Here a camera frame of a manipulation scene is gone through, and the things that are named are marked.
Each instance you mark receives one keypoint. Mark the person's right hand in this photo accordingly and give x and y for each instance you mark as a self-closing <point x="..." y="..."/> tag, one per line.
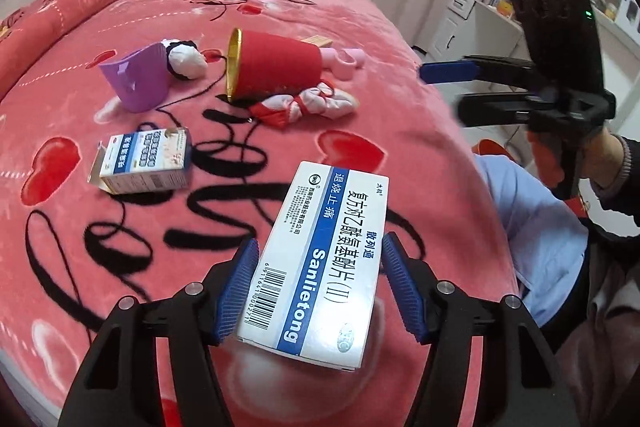
<point x="602" y="154"/>

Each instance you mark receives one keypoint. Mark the red folded quilt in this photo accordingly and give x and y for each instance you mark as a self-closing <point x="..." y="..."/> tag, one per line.
<point x="75" y="2"/>

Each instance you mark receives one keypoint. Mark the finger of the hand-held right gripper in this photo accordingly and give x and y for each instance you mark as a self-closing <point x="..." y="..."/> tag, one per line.
<point x="447" y="72"/>
<point x="492" y="109"/>

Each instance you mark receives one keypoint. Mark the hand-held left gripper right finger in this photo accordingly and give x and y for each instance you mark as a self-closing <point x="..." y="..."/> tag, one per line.
<point x="402" y="287"/>

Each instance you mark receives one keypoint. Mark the grey pink cloth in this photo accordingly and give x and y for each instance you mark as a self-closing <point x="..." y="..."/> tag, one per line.
<point x="605" y="307"/>

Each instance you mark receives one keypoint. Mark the person's right forearm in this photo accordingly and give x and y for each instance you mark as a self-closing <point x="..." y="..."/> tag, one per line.
<point x="627" y="197"/>

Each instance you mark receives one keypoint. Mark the purple plastic cup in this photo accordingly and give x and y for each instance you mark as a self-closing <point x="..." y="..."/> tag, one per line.
<point x="140" y="79"/>

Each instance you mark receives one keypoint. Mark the small medicine carton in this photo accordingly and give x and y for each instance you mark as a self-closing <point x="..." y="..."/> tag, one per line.
<point x="145" y="162"/>

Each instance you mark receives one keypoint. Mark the pink printed blanket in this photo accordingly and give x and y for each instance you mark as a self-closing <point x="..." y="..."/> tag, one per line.
<point x="150" y="232"/>

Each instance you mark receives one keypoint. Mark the white and blue medicine box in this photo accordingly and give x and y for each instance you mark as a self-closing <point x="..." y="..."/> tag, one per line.
<point x="320" y="267"/>

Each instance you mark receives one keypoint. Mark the white cabinet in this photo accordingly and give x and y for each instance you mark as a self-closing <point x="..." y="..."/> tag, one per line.
<point x="465" y="32"/>

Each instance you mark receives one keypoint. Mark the light blue garment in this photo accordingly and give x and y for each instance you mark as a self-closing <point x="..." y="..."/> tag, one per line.
<point x="530" y="227"/>

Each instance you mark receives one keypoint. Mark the white and black cloth ball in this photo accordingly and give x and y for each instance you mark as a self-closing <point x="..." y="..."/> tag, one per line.
<point x="187" y="59"/>

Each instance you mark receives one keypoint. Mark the red paper cup gold rim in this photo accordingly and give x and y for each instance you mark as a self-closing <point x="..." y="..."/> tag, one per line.
<point x="280" y="64"/>

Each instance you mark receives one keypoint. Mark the pink plastic holder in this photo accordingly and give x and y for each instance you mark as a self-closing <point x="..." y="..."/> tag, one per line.
<point x="345" y="62"/>

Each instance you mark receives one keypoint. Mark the red and white cloth bundle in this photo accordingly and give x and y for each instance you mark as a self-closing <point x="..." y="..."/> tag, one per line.
<point x="320" y="102"/>

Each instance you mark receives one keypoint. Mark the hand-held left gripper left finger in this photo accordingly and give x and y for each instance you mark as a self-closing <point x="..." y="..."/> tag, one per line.
<point x="240" y="292"/>

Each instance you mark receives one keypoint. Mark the small wooden block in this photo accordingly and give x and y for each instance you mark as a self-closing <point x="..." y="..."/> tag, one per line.
<point x="317" y="42"/>

